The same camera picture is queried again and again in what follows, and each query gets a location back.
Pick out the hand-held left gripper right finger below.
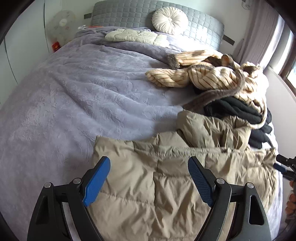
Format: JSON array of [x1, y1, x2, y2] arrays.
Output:
[[188, 156, 271, 241]]

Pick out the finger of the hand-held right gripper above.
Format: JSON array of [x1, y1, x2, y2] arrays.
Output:
[[273, 163, 295, 181], [276, 154, 296, 168]]

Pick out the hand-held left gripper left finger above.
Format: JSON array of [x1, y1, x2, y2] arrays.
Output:
[[27, 156, 111, 241]]

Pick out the beige puffer jacket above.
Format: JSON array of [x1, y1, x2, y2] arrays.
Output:
[[88, 110, 279, 241]]

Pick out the person's right hand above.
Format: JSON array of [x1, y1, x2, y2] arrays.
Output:
[[285, 179, 296, 217]]

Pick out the black folded garment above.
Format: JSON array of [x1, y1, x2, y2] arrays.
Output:
[[194, 87, 275, 149]]

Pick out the brown framed window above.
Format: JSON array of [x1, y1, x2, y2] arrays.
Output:
[[279, 23, 296, 86]]

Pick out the lavender embossed blanket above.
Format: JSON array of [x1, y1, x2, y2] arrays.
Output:
[[0, 25, 284, 241]]

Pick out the cream striped fleece robe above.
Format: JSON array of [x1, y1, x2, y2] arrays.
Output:
[[145, 50, 269, 130]]

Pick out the pale pink curtain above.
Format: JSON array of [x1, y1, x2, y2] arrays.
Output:
[[232, 0, 285, 70]]

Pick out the cream folded puffer jacket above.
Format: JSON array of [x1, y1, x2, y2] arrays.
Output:
[[105, 29, 168, 45]]

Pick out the white wardrobe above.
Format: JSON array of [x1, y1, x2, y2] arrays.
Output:
[[0, 0, 52, 102]]

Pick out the white standing fan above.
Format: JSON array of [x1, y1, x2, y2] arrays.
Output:
[[45, 9, 75, 45]]

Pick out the round white pleated cushion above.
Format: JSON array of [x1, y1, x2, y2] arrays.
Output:
[[152, 7, 189, 35]]

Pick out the grey quilted headboard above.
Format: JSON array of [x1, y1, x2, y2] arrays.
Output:
[[84, 0, 235, 50]]

